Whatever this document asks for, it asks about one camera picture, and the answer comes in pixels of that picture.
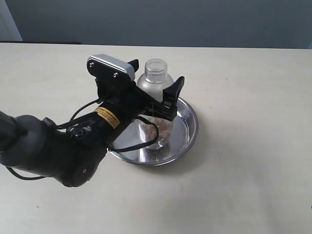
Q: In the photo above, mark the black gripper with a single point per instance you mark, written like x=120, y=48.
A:
x=124, y=101

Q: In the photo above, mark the clear plastic shaker bottle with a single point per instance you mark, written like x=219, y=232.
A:
x=154, y=80

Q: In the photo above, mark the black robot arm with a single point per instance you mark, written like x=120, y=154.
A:
x=71, y=152

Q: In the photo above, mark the round stainless steel dish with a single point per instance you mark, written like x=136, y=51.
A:
x=184, y=134

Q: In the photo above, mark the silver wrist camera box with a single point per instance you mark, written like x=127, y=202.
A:
x=114, y=64

